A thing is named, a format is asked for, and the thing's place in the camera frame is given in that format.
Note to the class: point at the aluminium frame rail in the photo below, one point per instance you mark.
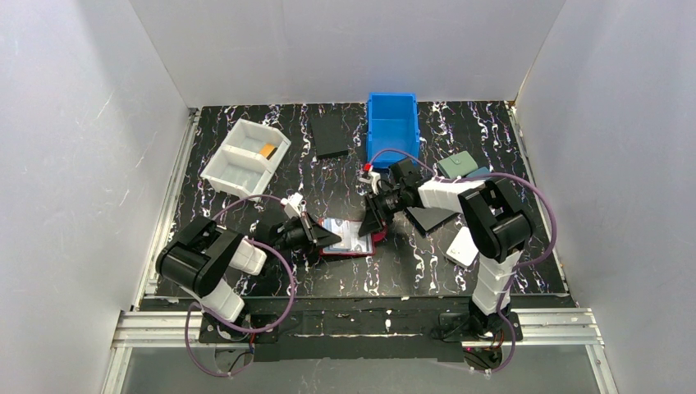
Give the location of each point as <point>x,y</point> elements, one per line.
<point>540,327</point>

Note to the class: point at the black notebook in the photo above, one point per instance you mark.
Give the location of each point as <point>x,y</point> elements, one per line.
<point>427,220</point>

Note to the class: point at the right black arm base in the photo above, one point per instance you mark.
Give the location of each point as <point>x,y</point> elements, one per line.
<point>483,337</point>

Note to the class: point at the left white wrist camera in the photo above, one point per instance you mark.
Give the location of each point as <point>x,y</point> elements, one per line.
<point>293,205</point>

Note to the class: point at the white divided tray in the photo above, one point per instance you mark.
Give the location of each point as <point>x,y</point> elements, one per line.
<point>237,168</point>

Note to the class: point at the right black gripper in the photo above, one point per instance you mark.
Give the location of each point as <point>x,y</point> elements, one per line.
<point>381,207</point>

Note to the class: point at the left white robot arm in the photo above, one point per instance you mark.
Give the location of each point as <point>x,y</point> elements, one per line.
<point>199,255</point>

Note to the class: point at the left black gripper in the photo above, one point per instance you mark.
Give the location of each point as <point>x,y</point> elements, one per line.
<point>308,232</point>

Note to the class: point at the red card holder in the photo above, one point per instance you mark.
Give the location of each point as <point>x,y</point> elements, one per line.
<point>350,244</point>

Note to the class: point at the white card holder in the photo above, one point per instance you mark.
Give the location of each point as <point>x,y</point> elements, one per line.
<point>462,250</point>

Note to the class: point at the black foam pad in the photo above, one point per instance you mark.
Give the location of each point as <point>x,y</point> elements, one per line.
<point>330,138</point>

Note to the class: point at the blue card holder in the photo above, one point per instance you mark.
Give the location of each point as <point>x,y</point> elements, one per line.
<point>479,172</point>

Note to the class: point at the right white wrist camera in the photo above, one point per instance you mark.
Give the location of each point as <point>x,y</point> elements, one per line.
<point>370,178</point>

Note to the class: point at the orange credit card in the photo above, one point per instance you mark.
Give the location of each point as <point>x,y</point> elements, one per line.
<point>268,150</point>

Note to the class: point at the blue plastic bin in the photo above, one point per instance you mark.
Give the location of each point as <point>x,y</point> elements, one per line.
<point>392,124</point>

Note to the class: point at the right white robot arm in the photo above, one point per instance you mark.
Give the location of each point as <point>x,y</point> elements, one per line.
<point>498,224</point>

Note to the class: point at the green card holder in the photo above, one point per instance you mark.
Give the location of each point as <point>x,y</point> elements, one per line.
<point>458,164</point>

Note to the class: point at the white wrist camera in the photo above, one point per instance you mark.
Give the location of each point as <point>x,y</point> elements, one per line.
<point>293,205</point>
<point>370,178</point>

